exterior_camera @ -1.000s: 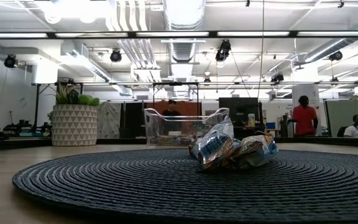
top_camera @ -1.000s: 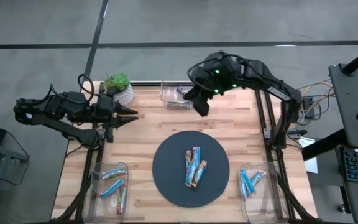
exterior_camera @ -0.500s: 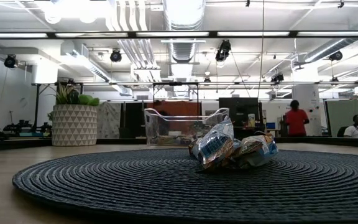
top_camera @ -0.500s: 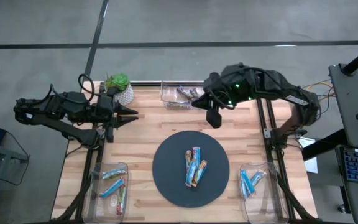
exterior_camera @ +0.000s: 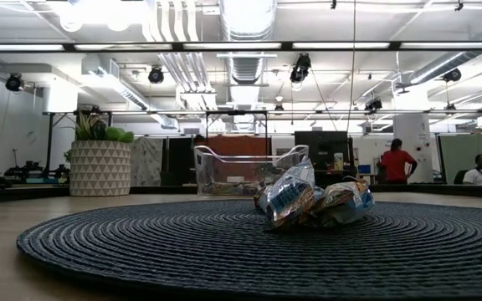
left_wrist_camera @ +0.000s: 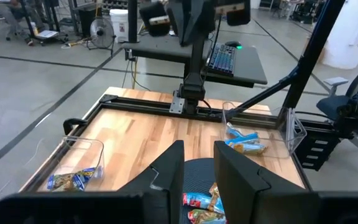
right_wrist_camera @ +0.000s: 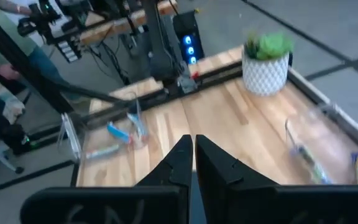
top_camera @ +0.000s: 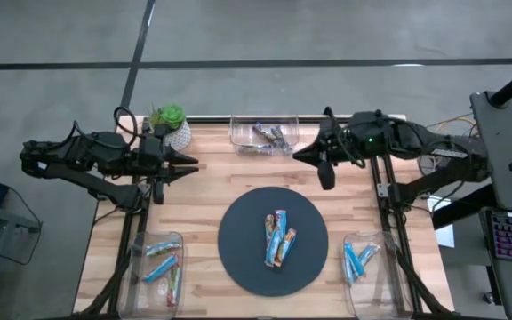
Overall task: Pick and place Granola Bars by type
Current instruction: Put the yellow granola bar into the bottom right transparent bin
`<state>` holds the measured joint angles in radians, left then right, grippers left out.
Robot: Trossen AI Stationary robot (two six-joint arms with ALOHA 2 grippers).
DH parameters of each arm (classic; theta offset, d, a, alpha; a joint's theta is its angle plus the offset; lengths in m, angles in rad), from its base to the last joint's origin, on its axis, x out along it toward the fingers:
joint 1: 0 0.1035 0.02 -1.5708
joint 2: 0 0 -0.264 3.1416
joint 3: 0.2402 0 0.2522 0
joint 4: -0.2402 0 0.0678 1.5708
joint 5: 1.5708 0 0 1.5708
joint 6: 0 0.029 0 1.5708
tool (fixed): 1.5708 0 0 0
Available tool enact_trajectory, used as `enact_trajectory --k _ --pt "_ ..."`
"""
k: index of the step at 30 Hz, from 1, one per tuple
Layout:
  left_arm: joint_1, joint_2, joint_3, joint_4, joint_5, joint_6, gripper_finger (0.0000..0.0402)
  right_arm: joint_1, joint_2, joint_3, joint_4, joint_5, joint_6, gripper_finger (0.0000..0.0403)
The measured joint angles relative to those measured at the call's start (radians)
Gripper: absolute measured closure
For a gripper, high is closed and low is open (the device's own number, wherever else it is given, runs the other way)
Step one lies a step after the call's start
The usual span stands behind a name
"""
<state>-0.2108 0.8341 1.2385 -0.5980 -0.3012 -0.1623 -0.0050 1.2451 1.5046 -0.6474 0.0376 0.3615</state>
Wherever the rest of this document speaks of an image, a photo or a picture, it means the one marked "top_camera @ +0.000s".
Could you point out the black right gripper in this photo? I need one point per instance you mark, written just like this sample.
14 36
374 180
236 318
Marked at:
362 133

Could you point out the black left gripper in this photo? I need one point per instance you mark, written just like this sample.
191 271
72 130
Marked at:
142 155

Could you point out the granola bar dark-blue-ended wrapper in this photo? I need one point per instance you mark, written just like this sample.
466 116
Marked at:
260 150
282 137
262 132

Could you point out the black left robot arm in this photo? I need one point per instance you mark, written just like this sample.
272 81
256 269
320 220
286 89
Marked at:
74 160

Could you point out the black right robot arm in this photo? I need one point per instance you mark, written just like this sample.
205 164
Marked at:
438 155

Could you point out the potted succulent white patterned pot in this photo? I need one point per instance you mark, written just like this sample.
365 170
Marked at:
178 135

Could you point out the small black clamp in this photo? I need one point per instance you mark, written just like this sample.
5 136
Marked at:
327 111

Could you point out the clear plastic bin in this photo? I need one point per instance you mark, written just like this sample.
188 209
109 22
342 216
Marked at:
376 302
149 302
242 133

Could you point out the round dark blue woven placemat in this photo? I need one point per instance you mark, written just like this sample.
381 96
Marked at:
247 266

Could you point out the white paper sheet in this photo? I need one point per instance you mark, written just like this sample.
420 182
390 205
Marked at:
445 233

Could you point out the black diagonal stand beam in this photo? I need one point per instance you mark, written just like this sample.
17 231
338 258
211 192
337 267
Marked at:
460 212

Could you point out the grey metal stand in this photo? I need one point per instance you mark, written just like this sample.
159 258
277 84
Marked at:
11 220

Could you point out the dark grey side table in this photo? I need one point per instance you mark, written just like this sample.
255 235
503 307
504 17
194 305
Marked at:
500 133

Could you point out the black caster wheel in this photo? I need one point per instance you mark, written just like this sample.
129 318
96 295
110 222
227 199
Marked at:
489 297

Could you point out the grey metal corner bracket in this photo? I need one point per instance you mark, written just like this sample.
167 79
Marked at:
382 190

